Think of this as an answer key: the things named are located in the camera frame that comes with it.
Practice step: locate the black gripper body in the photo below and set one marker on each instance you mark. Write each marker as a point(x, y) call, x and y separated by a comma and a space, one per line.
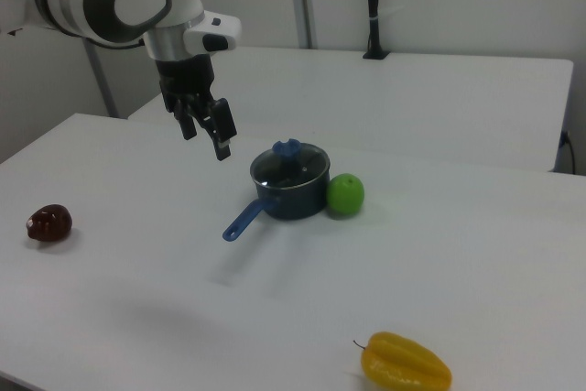
point(185, 79)

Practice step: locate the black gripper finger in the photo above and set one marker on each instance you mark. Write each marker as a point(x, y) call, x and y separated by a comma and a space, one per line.
point(222, 127)
point(187, 123)

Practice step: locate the glass lid with blue knob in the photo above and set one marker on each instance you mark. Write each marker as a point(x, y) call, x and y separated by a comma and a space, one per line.
point(295, 166)

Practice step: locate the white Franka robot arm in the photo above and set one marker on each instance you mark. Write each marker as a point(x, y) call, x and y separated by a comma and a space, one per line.
point(137, 2)

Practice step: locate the green toy apple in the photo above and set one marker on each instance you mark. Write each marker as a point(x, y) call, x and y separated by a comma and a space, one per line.
point(345, 195)

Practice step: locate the dark red toy fruit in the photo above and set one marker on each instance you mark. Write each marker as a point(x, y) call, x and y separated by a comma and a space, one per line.
point(49, 222)

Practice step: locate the yellow toy starfruit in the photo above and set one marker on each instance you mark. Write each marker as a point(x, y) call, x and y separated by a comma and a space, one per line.
point(403, 363)

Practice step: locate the black camera stand pole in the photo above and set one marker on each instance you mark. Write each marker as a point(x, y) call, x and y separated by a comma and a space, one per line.
point(375, 6)

